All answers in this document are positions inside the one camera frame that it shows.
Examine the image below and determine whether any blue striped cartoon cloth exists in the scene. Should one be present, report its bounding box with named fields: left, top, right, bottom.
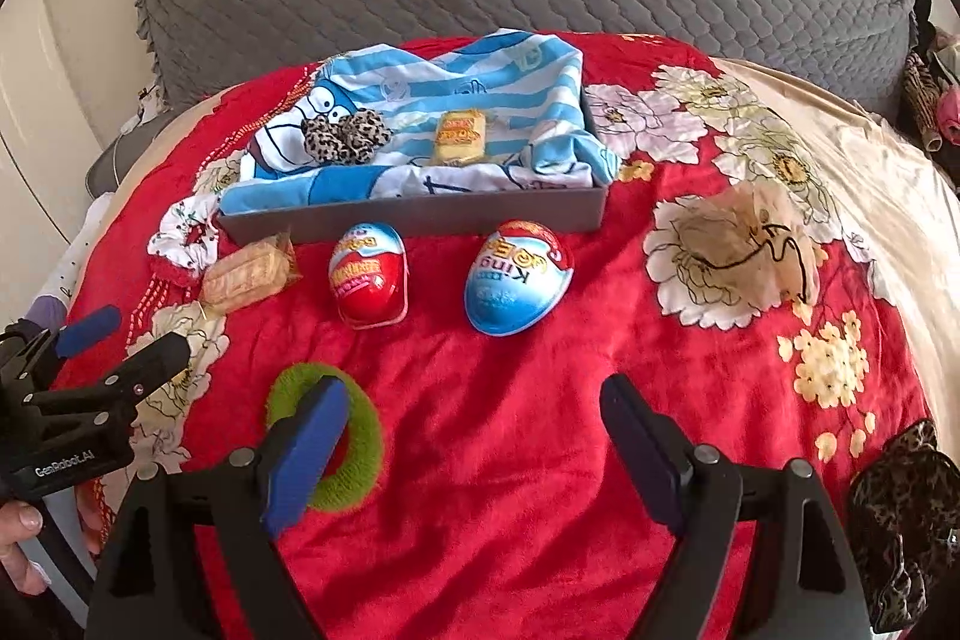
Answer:
left=221, top=31, right=620, bottom=214

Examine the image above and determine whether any blue egg toy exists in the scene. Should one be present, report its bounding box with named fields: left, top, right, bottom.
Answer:
left=463, top=218, right=575, bottom=336

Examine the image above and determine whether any beige bed sheet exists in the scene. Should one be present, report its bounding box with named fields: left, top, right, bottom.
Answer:
left=716, top=56, right=960, bottom=611

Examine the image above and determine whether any red egg toy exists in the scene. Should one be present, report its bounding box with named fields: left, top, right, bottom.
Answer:
left=328, top=222, right=410, bottom=330

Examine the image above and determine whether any leopard print cloth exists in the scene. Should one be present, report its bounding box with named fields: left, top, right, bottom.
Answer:
left=847, top=421, right=960, bottom=633

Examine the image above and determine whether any pile of clothes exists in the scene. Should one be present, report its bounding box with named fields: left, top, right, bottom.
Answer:
left=900, top=0, right=960, bottom=161

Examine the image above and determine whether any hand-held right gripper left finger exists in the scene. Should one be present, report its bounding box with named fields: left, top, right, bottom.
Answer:
left=85, top=376, right=352, bottom=640

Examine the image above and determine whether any grey shallow box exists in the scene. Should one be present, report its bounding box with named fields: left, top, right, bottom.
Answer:
left=217, top=36, right=610, bottom=245

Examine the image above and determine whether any red floral blanket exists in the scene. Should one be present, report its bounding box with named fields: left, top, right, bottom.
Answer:
left=52, top=31, right=938, bottom=640

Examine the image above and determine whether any green fuzzy scrunchie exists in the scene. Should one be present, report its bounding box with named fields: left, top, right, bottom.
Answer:
left=266, top=362, right=385, bottom=512

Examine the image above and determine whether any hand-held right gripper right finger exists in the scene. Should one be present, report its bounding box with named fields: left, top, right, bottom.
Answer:
left=600, top=374, right=875, bottom=640

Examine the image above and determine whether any clear biscuit packet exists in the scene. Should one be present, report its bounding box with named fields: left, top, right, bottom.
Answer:
left=201, top=233, right=301, bottom=315

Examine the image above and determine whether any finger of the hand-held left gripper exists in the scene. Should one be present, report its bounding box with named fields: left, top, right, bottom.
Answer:
left=22, top=331, right=192, bottom=438
left=0, top=305, right=122, bottom=386

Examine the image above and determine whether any grey cloth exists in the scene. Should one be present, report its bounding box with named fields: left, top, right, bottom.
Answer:
left=85, top=111, right=175, bottom=200

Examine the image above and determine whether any yellow snack packet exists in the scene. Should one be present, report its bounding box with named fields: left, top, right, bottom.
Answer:
left=429, top=109, right=490, bottom=167

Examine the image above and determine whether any leopard print scrunchie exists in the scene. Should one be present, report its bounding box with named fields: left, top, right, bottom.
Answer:
left=302, top=107, right=392, bottom=166

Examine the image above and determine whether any beige sheer pouch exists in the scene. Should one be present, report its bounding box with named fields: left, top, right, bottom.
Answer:
left=671, top=179, right=822, bottom=304

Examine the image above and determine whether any person's left hand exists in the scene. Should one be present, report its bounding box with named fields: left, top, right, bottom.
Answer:
left=0, top=501, right=55, bottom=592

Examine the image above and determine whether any white floral red-trimmed pouch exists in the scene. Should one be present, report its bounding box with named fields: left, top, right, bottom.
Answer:
left=148, top=194, right=226, bottom=289

